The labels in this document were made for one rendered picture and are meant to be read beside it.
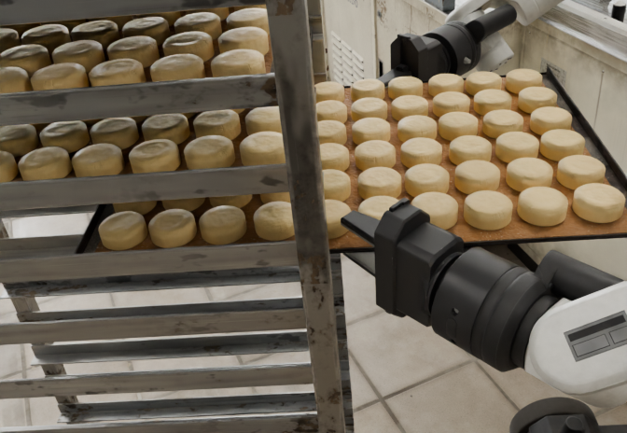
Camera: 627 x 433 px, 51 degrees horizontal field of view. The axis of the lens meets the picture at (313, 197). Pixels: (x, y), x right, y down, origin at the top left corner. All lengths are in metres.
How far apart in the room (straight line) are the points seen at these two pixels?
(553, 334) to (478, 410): 1.36
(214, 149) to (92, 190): 0.12
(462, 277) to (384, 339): 1.48
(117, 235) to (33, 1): 0.26
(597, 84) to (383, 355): 0.94
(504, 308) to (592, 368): 0.08
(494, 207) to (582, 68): 1.11
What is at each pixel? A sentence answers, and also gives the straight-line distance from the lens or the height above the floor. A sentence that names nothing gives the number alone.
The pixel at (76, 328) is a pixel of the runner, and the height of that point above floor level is 0.96.
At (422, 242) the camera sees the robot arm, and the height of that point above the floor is 1.10.
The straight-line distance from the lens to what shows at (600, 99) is 1.77.
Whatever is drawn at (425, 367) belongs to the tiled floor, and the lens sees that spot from 1.97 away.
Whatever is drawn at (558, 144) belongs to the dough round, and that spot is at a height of 1.06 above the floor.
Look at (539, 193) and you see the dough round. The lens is 0.74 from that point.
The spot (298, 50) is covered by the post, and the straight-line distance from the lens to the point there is 0.53.
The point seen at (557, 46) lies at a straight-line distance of 1.87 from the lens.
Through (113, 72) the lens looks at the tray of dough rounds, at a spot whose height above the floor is 1.24.
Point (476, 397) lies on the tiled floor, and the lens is 1.92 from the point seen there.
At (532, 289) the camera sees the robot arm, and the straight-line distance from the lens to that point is 0.57.
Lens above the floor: 1.47
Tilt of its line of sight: 33 degrees down
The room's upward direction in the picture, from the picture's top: 6 degrees counter-clockwise
